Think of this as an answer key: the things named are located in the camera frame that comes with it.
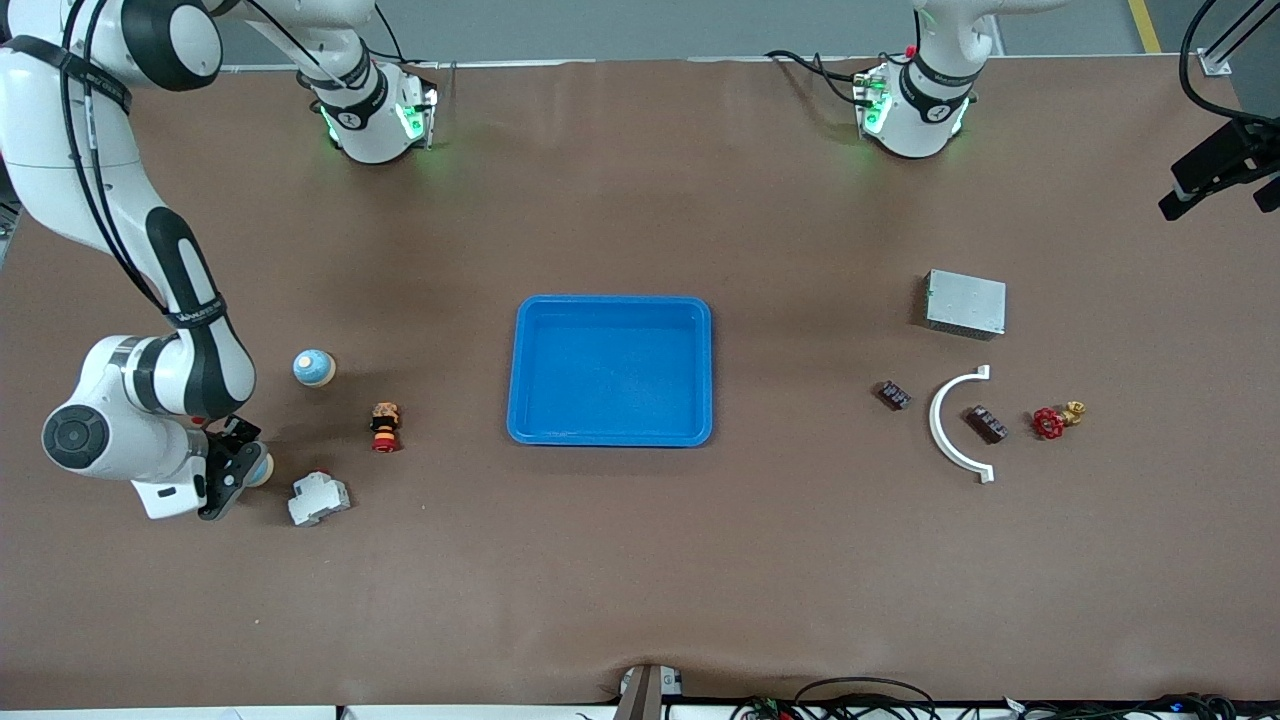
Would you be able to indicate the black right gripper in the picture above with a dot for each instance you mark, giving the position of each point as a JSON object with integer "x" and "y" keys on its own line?
{"x": 232, "y": 430}

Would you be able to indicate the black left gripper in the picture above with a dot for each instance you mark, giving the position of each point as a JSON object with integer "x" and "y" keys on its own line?
{"x": 1232, "y": 154}

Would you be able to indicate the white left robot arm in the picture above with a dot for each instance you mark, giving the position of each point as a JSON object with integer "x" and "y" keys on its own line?
{"x": 925, "y": 120}

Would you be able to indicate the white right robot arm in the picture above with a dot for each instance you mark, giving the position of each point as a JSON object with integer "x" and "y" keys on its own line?
{"x": 130, "y": 380}

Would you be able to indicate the white circuit breaker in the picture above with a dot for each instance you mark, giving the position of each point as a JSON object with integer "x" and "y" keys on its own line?
{"x": 318, "y": 498}

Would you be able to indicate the silver metal box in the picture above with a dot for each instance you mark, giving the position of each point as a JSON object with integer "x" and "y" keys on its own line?
{"x": 965, "y": 305}

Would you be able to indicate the brass valve with red handwheel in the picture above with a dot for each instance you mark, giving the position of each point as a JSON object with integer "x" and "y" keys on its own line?
{"x": 1047, "y": 424}

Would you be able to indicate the blue plastic tray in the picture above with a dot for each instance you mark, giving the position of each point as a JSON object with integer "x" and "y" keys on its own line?
{"x": 610, "y": 370}

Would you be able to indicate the aluminium frame strut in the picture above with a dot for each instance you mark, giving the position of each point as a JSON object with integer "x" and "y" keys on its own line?
{"x": 1213, "y": 65}

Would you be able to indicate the orange black push button switch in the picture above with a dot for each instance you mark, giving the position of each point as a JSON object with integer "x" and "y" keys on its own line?
{"x": 385, "y": 425}

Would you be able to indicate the white curved plastic bracket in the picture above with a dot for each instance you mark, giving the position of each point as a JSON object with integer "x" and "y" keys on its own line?
{"x": 934, "y": 420}

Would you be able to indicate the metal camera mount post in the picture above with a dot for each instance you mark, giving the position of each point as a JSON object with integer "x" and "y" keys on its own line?
{"x": 640, "y": 695}

